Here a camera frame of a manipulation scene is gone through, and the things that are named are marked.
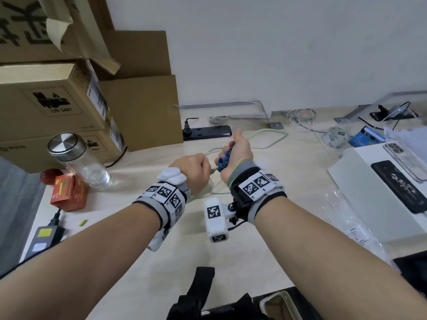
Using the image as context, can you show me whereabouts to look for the person's right hand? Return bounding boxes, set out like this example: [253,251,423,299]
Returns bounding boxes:
[218,128,256,180]

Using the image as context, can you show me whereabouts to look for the person's left hand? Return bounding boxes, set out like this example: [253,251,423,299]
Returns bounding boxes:
[168,154,213,194]

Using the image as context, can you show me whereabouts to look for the pale green cable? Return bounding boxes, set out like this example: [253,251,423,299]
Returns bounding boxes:
[192,127,289,199]

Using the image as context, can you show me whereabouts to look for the person's left forearm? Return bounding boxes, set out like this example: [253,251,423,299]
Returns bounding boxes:
[0,200,161,320]

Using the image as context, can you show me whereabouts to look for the person's right forearm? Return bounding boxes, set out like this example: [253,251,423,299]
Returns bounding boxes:
[256,196,427,320]

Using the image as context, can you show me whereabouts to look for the black power strip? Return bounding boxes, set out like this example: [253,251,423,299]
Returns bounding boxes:
[182,125,233,141]

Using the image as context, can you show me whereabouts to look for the silver metal monitor stand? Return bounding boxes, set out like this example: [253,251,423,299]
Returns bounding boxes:
[334,91,427,124]
[179,99,285,129]

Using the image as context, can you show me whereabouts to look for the grey left wristband with markers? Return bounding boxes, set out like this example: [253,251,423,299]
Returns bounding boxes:
[133,178,191,232]

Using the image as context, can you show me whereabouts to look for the grey wristband with markers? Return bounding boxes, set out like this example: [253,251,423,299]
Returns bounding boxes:
[228,160,288,226]
[133,178,191,232]

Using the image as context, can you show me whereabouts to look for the black power plug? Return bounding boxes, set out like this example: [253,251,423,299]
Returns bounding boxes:
[183,117,199,136]

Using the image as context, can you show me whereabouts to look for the grey right wristband with markers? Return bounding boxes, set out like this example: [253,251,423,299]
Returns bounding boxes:
[228,160,288,226]

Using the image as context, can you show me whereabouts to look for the flat brown cardboard sheets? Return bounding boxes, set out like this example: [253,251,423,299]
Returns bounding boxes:
[87,0,181,153]

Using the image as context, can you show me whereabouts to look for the round clear plastic container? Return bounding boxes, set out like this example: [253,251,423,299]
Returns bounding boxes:
[323,126,350,150]

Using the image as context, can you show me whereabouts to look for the blue small box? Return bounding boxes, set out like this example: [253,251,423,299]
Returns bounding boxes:
[348,126,388,149]

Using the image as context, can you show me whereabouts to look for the glass bottle with steel lid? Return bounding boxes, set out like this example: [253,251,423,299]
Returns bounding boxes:
[47,132,112,191]

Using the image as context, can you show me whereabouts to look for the white flat box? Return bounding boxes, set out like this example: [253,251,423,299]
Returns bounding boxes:
[328,141,427,244]

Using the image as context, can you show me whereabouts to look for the small red orange box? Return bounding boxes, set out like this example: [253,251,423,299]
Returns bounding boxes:
[50,173,89,212]

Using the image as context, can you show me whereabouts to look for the clear plastic bag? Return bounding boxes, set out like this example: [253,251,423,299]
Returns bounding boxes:
[324,189,396,265]

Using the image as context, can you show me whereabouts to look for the black phone stand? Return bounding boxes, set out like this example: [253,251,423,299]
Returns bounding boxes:
[369,102,419,122]

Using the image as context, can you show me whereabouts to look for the red round fruit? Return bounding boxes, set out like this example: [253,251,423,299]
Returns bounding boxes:
[40,168,64,186]

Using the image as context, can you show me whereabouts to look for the smartphone in clear case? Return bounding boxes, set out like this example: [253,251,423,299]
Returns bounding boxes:
[383,142,427,182]

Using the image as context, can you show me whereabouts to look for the black smartphone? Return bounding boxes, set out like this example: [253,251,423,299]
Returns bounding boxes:
[371,160,427,214]

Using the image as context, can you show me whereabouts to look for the white paper sheets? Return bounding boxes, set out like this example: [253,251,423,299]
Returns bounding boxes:
[383,119,427,148]

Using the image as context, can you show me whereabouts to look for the black power adapter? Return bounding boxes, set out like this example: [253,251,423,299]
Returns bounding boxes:
[23,208,66,261]

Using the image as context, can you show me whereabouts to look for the cardboard box with black print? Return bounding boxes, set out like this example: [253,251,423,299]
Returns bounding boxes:
[0,59,113,131]

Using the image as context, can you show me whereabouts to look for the black flat object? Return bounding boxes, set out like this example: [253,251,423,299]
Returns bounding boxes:
[392,250,427,294]

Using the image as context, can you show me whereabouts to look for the large open cardboard box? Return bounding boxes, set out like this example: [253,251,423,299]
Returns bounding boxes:
[0,0,121,76]

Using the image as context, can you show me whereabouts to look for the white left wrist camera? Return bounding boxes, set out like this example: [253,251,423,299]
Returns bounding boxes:
[147,166,188,252]

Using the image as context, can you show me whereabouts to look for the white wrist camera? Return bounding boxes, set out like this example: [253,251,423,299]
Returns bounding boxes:
[147,166,188,252]
[204,198,238,244]

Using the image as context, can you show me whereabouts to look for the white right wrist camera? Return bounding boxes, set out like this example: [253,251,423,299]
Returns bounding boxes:
[204,198,238,244]

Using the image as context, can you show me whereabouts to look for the white tangled cable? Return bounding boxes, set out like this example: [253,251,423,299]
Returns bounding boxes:
[282,108,326,134]

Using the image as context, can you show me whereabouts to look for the black strap bag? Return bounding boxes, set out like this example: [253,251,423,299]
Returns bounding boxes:
[166,266,322,320]

